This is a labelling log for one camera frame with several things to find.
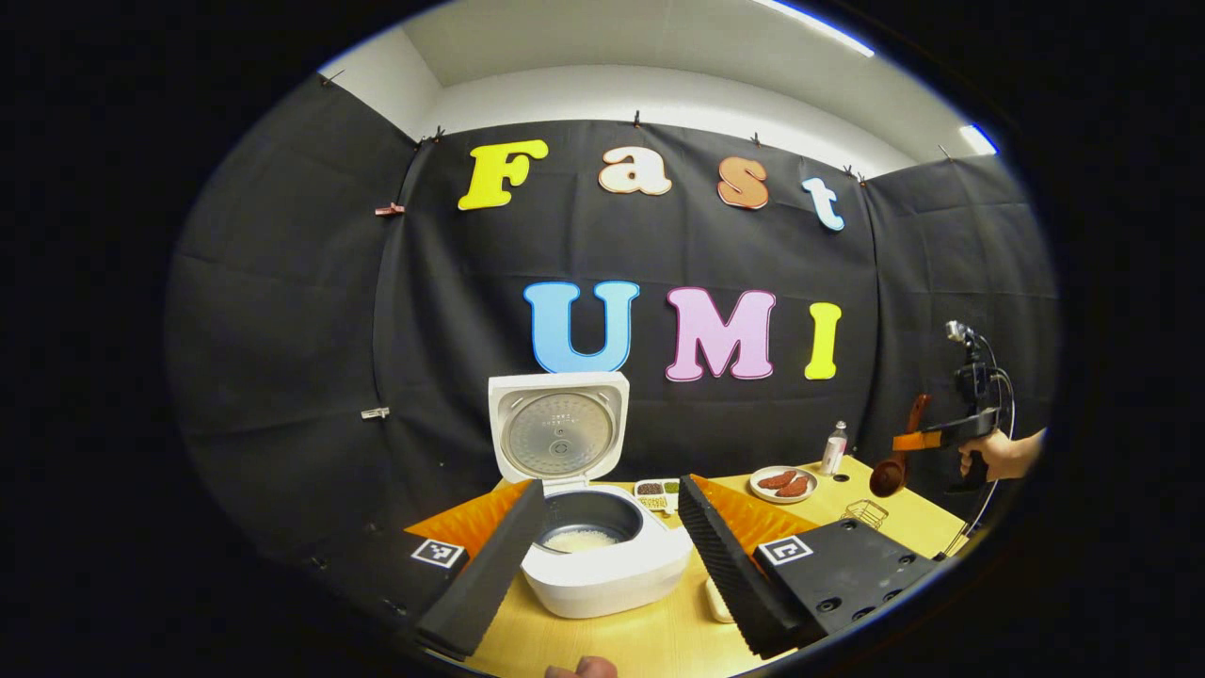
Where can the small white rice portion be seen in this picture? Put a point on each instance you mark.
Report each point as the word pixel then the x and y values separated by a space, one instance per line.
pixel 579 540

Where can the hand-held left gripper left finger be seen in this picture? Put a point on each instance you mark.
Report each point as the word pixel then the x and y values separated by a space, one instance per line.
pixel 494 574

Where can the brown wooden spoon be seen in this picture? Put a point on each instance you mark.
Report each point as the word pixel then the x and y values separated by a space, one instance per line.
pixel 887 478

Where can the small clear bottle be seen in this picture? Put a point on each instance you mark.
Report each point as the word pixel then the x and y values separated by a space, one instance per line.
pixel 834 452

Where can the white rice cooker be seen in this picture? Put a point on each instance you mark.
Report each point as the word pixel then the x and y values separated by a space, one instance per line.
pixel 602 584

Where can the small ceiling light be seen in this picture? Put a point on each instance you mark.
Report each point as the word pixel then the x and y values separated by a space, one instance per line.
pixel 979 139

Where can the black backdrop cloth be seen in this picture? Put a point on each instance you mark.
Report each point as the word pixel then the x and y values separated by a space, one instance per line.
pixel 282 330

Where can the red meat piece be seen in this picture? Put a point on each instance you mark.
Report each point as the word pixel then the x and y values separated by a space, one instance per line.
pixel 794 487
pixel 777 479

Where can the clear glass tray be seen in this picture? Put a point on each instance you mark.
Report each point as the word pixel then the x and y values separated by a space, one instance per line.
pixel 720 603

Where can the divided white bean dish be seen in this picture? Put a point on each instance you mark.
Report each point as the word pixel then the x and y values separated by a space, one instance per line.
pixel 654 492

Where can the round white plate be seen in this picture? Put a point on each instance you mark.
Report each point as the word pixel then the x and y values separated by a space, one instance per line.
pixel 764 495

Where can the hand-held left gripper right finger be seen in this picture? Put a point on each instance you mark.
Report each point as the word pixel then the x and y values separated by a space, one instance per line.
pixel 725 574

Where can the white rice heap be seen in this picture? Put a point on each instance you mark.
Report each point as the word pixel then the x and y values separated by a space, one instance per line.
pixel 718 595

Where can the pink cloth clip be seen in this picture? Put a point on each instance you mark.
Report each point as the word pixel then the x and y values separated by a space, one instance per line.
pixel 389 209

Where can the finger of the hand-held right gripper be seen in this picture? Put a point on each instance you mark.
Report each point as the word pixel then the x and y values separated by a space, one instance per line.
pixel 918 441

